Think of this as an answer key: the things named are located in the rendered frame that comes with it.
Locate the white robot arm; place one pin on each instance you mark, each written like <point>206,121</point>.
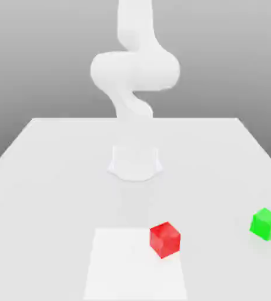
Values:
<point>135,70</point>

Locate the small red cube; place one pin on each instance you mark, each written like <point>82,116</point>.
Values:
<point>164,239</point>

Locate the small green cube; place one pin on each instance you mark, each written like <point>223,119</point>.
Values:
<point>265,224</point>

